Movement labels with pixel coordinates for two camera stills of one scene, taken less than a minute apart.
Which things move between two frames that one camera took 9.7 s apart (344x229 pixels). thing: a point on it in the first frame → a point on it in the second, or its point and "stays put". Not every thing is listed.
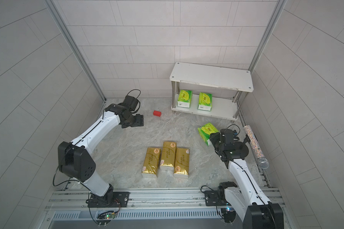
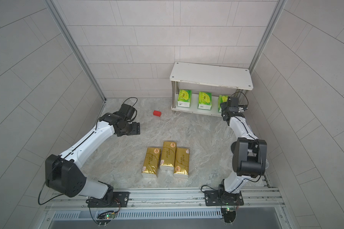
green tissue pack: [204, 132] → [221, 99]
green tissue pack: [184, 98] stays put
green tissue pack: [205, 101] stays put
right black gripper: [213, 138] → [226, 105]
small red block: [157, 113] stays put
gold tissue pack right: [181, 162] stays put
